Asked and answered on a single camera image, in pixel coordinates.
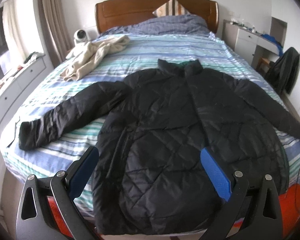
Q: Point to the black quilted puffer jacket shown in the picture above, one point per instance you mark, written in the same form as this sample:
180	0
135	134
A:
149	179

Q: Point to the cream fleece garment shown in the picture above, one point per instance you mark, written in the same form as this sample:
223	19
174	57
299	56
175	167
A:
91	56

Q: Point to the blue plaid folded duvet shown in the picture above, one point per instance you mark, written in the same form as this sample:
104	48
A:
181	24

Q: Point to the blue cloth on desk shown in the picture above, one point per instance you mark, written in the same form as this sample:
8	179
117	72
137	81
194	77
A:
274	41

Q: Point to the blue striped bed sheet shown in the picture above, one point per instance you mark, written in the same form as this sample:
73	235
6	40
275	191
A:
142	52

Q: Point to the white desk with drawers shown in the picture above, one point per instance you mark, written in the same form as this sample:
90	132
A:
249	46

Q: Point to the brown striped pillow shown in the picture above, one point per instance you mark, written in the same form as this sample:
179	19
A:
170	8

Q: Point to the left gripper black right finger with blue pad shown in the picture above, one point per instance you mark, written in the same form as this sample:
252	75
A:
263	219

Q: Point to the white drawer cabinet left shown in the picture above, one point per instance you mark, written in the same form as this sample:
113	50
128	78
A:
14	92

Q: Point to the black garment on chair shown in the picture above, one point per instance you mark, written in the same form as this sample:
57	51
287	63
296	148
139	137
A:
283	72

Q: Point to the beige curtain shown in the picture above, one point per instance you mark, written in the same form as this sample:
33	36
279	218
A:
55	34

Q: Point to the brown wooden headboard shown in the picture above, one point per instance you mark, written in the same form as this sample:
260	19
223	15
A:
113	13

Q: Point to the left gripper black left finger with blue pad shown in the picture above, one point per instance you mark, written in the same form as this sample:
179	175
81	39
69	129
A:
46	209

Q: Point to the orange red bed base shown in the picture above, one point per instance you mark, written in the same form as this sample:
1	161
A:
289	203

